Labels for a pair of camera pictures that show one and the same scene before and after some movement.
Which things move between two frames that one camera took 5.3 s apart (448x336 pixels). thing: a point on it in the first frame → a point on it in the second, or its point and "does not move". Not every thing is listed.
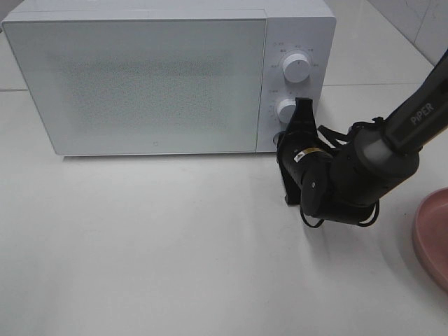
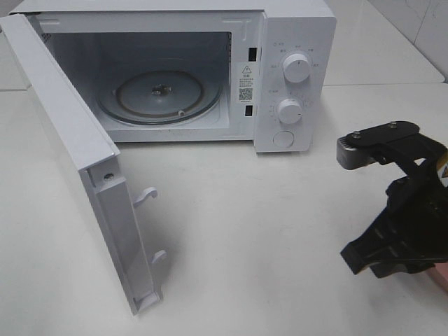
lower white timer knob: x=285 y=109 does not move
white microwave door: x=111 y=87 → x=95 y=155
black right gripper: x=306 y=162 → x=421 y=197
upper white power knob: x=296 y=67 does not move
